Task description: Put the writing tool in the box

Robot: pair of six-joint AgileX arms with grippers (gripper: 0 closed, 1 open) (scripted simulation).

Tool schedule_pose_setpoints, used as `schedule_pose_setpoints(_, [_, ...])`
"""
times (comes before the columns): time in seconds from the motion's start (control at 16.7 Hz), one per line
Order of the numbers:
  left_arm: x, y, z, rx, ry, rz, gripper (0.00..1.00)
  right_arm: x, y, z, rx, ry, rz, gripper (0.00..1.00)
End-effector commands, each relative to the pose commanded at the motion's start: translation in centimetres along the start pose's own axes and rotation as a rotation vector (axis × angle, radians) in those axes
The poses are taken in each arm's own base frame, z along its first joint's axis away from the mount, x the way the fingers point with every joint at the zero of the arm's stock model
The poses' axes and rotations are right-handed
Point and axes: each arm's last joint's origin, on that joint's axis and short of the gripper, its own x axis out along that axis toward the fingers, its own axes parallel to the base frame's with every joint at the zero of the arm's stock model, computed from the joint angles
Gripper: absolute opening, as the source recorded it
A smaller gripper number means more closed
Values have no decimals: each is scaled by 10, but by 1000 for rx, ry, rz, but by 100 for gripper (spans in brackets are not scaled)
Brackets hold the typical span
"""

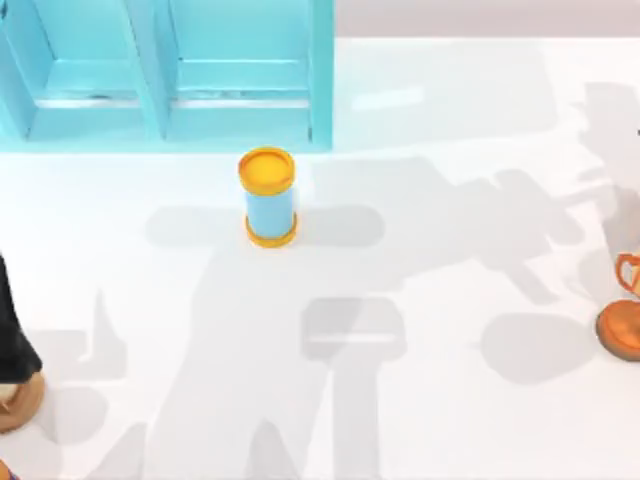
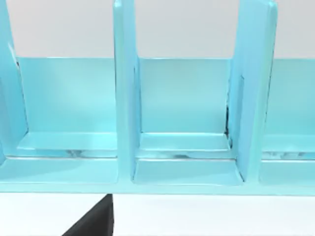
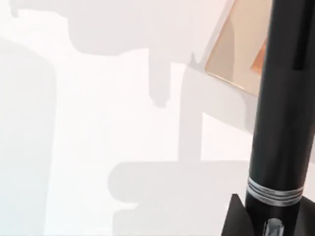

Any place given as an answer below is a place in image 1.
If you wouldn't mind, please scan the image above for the blue and orange can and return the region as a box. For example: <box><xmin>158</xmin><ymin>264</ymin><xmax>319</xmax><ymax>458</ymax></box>
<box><xmin>237</xmin><ymin>145</ymin><xmax>298</xmax><ymax>249</ymax></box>

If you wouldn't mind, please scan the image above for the light blue rack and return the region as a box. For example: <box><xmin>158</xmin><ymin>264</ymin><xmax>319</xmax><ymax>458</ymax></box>
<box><xmin>0</xmin><ymin>0</ymin><xmax>335</xmax><ymax>153</ymax></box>

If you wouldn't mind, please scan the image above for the brown round coaster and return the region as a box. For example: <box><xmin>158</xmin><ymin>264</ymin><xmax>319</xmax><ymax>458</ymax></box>
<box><xmin>0</xmin><ymin>371</ymin><xmax>47</xmax><ymax>434</ymax></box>

